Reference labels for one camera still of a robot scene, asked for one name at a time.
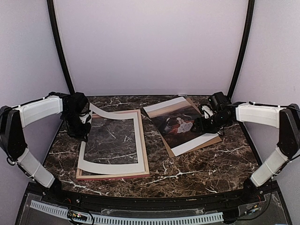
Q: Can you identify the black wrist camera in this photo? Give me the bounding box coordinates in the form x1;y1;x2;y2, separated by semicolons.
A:
65;92;89;113
208;92;231;112

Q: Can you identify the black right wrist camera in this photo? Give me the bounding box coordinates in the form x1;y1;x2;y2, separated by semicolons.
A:
208;92;231;112

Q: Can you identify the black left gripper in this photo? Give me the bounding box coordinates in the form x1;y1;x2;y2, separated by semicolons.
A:
61;110;91;142

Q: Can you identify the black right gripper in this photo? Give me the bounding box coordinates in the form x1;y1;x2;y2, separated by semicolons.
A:
190;112;229;134

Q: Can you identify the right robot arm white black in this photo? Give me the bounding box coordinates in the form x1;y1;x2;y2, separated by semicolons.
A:
191;102;300;203

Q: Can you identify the white slotted cable duct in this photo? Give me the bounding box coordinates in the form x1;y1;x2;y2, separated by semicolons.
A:
30;200;224;225

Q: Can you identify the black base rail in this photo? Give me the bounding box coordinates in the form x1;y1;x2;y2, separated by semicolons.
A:
16;182;292;225

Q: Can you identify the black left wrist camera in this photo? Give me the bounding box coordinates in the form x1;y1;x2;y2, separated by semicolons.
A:
65;92;89;113

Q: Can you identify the brown cardboard backing board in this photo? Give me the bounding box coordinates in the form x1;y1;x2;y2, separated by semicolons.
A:
159;97;221;158

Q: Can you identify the black corner post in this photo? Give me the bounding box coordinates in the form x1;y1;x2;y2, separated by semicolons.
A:
46;0;75;94
227;0;255;100

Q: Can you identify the white mat board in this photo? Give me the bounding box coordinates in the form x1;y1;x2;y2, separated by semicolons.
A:
77;103;146;175

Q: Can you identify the black left corner post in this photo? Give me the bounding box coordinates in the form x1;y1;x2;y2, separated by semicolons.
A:
46;0;75;94

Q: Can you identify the light wooden picture frame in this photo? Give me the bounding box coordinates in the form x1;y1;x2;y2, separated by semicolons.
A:
75;109;150;181

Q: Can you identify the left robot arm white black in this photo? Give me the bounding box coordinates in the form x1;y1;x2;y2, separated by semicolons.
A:
0;92;91;204

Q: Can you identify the black right corner post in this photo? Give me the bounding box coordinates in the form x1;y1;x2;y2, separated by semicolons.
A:
227;0;255;100

